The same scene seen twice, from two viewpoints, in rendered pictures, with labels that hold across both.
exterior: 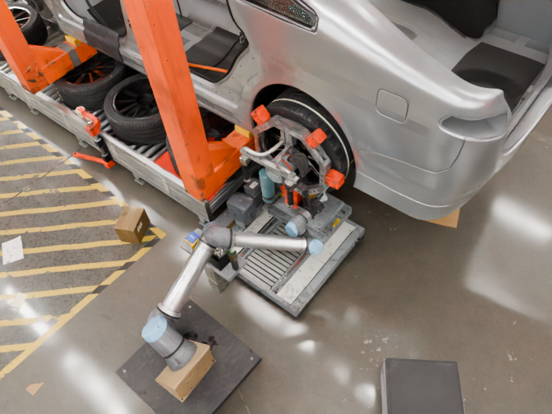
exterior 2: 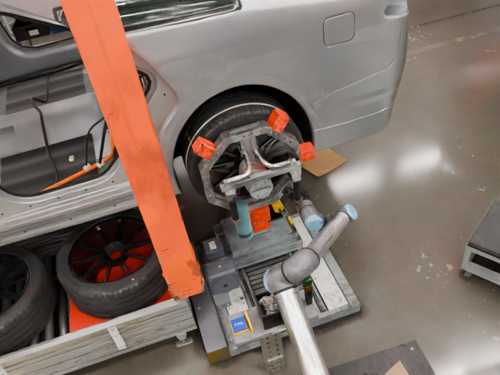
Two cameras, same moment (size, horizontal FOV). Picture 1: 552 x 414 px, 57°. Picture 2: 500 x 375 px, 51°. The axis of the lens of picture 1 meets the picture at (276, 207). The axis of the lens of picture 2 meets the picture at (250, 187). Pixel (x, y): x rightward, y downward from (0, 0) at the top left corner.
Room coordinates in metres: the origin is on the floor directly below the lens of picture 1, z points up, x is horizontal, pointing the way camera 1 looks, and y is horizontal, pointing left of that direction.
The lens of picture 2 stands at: (0.90, 1.64, 2.69)
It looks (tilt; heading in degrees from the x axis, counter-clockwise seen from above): 42 degrees down; 305
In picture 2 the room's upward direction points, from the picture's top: 10 degrees counter-clockwise
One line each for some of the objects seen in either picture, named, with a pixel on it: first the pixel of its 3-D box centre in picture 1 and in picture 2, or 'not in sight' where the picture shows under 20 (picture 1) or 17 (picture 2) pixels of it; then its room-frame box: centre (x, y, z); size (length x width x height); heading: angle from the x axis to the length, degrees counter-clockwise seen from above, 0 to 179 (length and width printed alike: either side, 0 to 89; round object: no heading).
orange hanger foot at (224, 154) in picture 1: (232, 142); not in sight; (2.47, 0.25, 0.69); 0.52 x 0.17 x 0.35; 136
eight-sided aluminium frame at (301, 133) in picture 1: (291, 157); (251, 169); (2.13, -0.13, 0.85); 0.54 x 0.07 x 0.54; 46
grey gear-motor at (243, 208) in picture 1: (255, 201); (218, 265); (2.29, 0.14, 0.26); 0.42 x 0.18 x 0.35; 136
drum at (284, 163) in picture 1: (283, 164); (255, 177); (2.08, -0.08, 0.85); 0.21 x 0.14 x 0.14; 136
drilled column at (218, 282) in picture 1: (215, 269); (271, 343); (1.78, 0.45, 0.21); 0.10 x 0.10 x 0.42; 46
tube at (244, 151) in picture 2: (264, 141); (235, 162); (2.11, 0.03, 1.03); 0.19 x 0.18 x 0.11; 136
